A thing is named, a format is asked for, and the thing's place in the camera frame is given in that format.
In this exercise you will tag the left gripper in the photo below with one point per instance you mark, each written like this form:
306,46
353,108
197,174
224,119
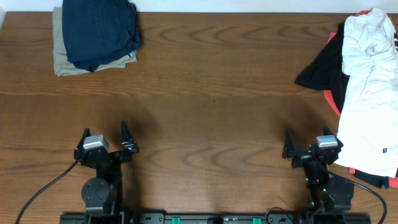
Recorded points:
109,155

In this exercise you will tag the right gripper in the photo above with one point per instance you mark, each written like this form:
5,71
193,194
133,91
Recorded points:
308,157

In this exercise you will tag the navy blue shorts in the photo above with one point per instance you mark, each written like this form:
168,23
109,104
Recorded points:
98,32

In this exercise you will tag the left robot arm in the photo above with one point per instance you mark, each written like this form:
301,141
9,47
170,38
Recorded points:
103,194

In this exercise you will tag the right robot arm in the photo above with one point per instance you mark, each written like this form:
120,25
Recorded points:
329,195

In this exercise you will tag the white garment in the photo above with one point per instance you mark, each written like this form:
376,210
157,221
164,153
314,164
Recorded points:
370,102

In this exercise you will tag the black garment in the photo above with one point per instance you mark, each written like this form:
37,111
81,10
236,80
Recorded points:
325,73

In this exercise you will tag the folded khaki shorts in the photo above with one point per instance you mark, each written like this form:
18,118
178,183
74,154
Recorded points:
64,68

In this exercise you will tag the red garment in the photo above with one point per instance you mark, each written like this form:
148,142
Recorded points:
331,102

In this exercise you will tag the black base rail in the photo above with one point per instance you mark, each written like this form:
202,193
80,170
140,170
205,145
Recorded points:
160,218

